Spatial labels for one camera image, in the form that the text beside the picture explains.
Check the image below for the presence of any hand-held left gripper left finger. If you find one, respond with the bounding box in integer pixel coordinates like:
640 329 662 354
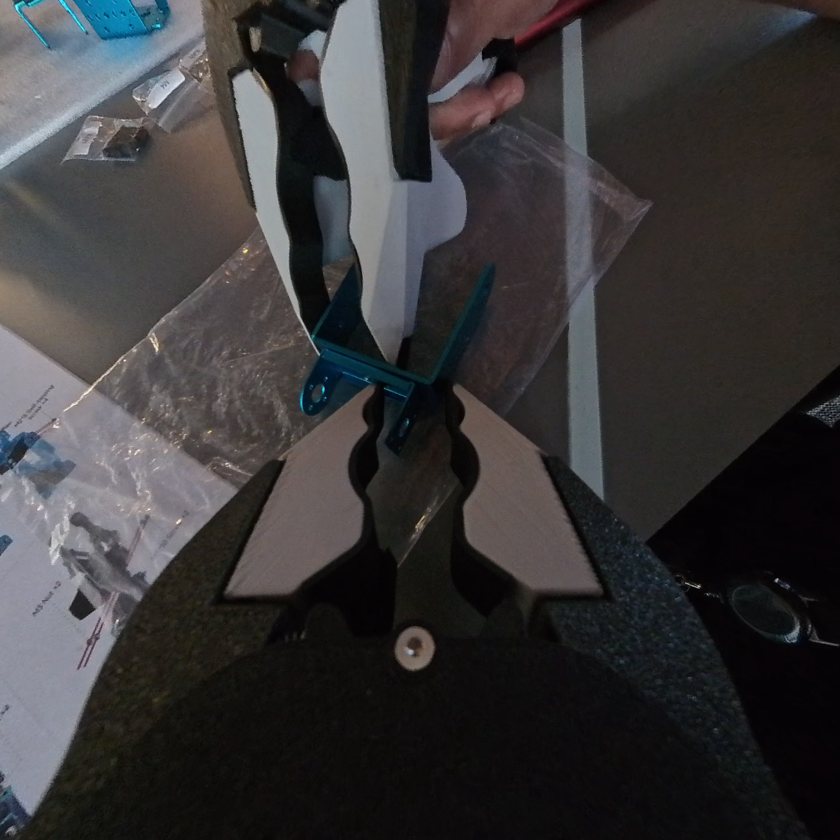
222 384 387 601

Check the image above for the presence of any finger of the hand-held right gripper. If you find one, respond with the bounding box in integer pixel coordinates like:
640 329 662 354
322 8 431 364
231 64 326 347

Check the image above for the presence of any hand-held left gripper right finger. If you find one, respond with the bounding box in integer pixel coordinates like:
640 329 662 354
449 382 603 598

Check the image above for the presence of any blue metal bracket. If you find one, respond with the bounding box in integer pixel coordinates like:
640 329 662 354
298 262 497 455

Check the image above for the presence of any clear plastic bag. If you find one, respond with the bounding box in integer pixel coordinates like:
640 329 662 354
59 121 655 559

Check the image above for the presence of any person's right hand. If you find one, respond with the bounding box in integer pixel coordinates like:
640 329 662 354
428 0 567 143

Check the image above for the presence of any small labelled plastic bag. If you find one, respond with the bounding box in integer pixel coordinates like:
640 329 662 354
131 66 193 133
176 39 210 85

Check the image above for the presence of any small bag with black part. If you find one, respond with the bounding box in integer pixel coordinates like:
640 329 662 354
62 115 156 165

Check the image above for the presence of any blue metal box part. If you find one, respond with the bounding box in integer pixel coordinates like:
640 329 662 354
71 0 173 42

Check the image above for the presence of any person's black clothing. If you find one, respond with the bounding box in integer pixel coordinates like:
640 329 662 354
646 390 840 840

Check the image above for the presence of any black round badge reel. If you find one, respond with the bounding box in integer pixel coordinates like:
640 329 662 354
669 570 824 647

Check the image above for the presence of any white assembly instruction booklet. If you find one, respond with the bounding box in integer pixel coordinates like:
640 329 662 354
0 325 238 831

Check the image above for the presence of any red strap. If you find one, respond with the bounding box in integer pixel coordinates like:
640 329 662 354
514 0 595 48

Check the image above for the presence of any thin blue metal frame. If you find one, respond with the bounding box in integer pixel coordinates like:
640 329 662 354
12 0 88 51

